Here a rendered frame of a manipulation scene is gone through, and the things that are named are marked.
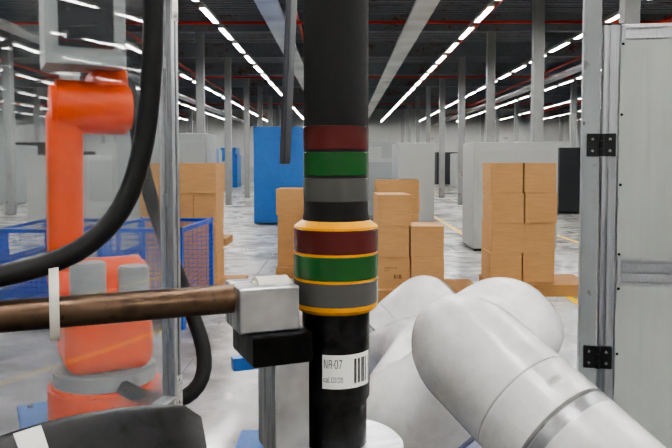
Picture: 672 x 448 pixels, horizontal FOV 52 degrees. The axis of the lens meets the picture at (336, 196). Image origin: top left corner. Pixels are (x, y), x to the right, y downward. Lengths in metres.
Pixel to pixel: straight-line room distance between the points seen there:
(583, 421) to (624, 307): 1.72
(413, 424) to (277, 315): 0.37
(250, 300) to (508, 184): 8.22
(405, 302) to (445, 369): 0.54
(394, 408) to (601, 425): 0.25
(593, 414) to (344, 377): 0.21
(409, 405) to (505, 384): 0.19
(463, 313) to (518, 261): 8.09
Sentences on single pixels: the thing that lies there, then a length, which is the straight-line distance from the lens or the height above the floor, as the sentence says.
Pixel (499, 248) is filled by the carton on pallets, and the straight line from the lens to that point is 8.55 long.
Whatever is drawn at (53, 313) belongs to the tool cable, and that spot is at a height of 1.54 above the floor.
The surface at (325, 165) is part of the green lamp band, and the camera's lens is 0.34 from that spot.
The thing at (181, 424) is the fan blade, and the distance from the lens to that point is 0.53.
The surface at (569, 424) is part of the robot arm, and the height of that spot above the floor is 1.43.
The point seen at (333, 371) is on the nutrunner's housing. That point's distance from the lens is 0.35.
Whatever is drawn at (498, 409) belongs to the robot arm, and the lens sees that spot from 0.51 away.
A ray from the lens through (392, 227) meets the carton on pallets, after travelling 7.92.
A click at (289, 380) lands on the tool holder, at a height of 1.50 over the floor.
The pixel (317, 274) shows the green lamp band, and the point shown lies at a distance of 0.34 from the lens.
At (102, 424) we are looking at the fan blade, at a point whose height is 1.42.
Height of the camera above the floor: 1.60
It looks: 3 degrees down
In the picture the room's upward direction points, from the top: straight up
